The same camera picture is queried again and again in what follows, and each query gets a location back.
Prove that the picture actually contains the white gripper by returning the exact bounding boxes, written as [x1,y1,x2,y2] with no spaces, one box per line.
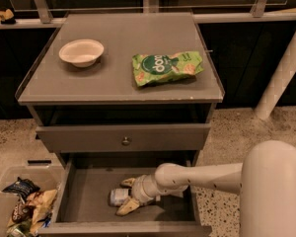
[116,175,161,216]

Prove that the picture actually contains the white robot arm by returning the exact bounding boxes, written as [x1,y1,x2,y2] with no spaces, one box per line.
[117,140,296,237]

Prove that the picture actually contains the open grey middle drawer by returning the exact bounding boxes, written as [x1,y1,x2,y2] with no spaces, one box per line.
[39,159,211,237]

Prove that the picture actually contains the round metal drawer knob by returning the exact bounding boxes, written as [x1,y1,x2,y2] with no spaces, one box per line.
[121,136,131,146]

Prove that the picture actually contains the grey top drawer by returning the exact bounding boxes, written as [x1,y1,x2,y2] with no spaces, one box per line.
[37,123,210,153]

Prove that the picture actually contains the grey drawer cabinet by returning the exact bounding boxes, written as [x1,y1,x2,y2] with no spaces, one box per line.
[15,11,226,237]

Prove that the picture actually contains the tan snack bag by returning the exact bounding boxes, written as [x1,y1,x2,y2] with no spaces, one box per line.
[27,190,57,235]

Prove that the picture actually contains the dark blue chip bag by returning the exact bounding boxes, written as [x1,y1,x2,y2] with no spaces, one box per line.
[2,177,40,201]

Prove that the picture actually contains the brown snack bag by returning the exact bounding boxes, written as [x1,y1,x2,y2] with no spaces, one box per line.
[8,202,34,227]

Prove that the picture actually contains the green snack bag in bin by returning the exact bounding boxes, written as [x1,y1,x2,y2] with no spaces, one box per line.
[7,220,33,237]

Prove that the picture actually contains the clear plastic bin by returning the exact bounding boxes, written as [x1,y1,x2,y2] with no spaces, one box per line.
[0,166,63,237]

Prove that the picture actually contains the white paper bowl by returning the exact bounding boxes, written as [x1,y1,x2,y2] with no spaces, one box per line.
[58,39,105,68]

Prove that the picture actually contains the yellow object on ledge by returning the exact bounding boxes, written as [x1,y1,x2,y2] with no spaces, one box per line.
[0,9,16,25]

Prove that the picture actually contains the metal railing frame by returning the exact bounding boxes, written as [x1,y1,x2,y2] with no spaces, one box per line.
[0,0,296,29]

